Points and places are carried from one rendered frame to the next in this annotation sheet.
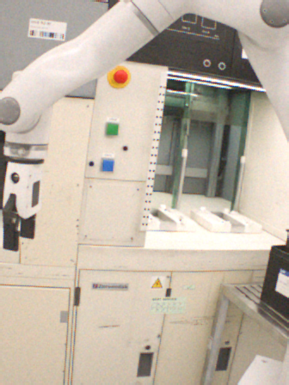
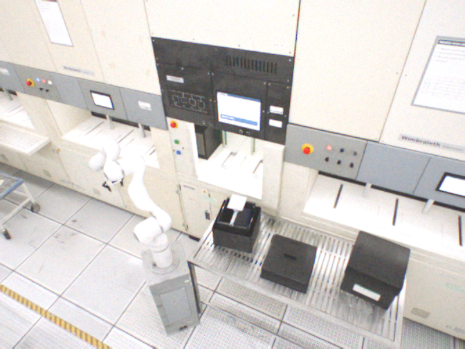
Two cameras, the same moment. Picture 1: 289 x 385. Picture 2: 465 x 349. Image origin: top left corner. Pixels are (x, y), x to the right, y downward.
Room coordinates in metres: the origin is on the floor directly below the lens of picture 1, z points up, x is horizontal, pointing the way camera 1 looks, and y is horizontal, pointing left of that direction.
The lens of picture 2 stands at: (0.32, -1.59, 2.62)
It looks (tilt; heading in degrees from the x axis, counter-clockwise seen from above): 42 degrees down; 47
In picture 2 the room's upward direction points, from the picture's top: 3 degrees counter-clockwise
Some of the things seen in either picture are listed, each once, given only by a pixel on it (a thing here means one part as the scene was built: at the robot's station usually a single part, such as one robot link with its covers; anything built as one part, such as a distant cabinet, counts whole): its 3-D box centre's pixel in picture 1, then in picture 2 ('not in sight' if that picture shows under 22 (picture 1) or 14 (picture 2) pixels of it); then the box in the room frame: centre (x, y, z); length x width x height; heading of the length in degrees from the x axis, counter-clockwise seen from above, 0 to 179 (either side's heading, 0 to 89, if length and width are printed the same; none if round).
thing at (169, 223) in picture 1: (158, 216); (229, 159); (1.78, -0.05, 0.89); 0.22 x 0.21 x 0.04; 19
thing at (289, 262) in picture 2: not in sight; (289, 260); (1.38, -0.98, 0.83); 0.29 x 0.29 x 0.13; 21
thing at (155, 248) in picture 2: not in sight; (151, 235); (0.81, -0.36, 1.07); 0.19 x 0.12 x 0.24; 174
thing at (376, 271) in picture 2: not in sight; (373, 269); (1.63, -1.39, 0.89); 0.29 x 0.29 x 0.25; 15
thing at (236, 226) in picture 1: (225, 220); (259, 167); (1.87, -0.31, 0.89); 0.22 x 0.21 x 0.04; 19
